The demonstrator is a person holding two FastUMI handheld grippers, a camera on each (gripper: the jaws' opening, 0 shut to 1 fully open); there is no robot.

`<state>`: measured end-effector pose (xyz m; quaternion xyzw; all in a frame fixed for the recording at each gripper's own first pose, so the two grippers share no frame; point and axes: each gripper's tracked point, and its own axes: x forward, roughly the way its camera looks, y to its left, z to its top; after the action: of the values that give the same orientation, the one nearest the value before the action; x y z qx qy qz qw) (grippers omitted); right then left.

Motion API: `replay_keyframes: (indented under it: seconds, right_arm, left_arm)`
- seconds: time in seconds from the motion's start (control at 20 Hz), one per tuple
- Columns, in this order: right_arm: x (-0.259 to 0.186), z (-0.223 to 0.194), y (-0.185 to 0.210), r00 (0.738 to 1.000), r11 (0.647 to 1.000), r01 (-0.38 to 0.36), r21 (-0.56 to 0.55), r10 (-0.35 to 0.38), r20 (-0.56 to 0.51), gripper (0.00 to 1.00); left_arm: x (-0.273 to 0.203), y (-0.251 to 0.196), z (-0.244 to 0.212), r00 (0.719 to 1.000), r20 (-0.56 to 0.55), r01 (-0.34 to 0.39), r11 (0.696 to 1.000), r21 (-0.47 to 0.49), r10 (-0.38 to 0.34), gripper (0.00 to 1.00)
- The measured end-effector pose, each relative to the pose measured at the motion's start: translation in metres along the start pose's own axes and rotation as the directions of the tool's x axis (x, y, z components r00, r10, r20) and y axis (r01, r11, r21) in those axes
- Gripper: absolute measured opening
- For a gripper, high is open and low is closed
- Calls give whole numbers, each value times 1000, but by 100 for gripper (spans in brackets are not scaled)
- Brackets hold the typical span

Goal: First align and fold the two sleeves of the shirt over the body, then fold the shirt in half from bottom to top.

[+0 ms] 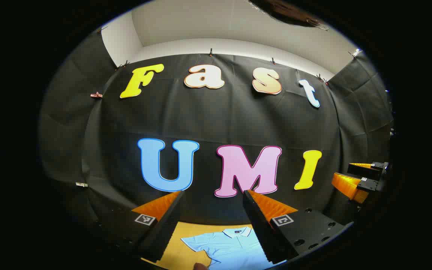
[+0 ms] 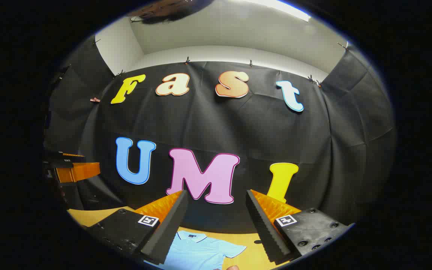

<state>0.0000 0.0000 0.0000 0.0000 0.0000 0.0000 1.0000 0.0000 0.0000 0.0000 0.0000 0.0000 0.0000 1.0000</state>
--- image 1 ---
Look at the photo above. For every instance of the light blue T-shirt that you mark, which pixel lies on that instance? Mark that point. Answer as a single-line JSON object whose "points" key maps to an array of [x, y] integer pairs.
{"points": [[231, 247]]}

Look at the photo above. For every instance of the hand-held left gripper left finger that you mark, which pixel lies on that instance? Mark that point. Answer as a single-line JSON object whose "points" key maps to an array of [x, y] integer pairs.
{"points": [[163, 232]]}

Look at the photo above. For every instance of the white cloth clip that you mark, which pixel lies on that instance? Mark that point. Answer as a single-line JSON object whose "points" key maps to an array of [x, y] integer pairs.
{"points": [[81, 184]]}

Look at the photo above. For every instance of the orange cloth clip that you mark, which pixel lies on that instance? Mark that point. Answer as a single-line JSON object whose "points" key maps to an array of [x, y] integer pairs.
{"points": [[96, 95]]}

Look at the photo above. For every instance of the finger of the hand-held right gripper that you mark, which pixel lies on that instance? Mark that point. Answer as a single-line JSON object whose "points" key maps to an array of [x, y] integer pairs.
{"points": [[366, 171], [369, 186]]}

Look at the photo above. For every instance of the person's head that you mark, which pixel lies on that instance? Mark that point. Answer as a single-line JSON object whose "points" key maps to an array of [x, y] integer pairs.
{"points": [[287, 11]]}

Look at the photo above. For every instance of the black backdrop cloth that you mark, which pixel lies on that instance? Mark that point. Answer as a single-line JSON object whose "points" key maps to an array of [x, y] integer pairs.
{"points": [[238, 120]]}

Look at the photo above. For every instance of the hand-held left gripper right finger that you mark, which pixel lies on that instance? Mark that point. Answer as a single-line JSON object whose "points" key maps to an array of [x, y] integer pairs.
{"points": [[261, 232]]}

